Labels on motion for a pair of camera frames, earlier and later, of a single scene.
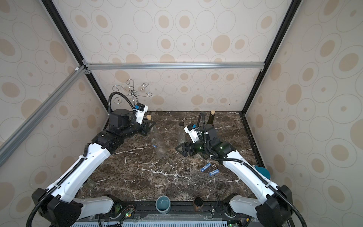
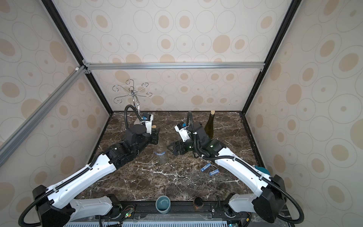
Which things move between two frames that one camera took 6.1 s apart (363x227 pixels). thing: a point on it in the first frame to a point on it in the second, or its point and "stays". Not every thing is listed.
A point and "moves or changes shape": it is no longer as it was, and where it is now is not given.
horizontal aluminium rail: [180, 65] stays
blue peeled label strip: [214, 172] stays
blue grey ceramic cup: [163, 204] stays
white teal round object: [263, 171] stays
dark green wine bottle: [211, 120] stays
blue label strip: [209, 164] stays
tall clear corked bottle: [158, 141] moves or changes shape
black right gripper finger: [182, 150] to [171, 150]
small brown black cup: [198, 204] stays
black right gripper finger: [183, 144] to [173, 144]
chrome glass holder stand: [130, 90] stays
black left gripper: [147, 127] to [156, 137]
